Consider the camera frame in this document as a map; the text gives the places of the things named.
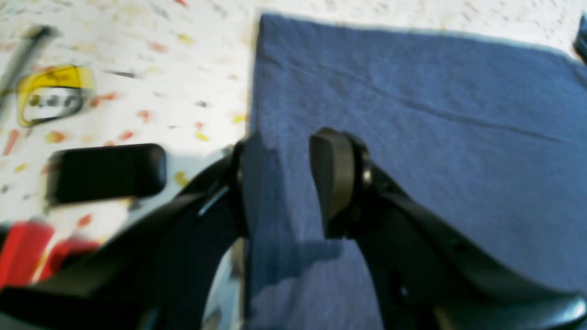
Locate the black pen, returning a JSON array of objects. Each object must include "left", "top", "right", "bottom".
[{"left": 0, "top": 25, "right": 58, "bottom": 117}]

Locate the red black clamp right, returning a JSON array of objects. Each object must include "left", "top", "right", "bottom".
[{"left": 0, "top": 221, "right": 100, "bottom": 288}]

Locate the blue grey T-shirt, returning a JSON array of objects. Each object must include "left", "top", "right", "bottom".
[{"left": 246, "top": 13, "right": 587, "bottom": 330}]

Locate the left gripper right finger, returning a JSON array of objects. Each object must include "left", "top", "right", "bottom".
[{"left": 310, "top": 127, "right": 586, "bottom": 330}]

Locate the small black case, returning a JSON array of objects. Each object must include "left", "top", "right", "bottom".
[{"left": 45, "top": 143, "right": 167, "bottom": 206}]

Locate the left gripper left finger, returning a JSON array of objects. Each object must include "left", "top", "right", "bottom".
[{"left": 1, "top": 140, "right": 248, "bottom": 330}]

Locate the yellow cartoon sticker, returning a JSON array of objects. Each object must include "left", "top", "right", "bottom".
[{"left": 17, "top": 65, "right": 96, "bottom": 127}]

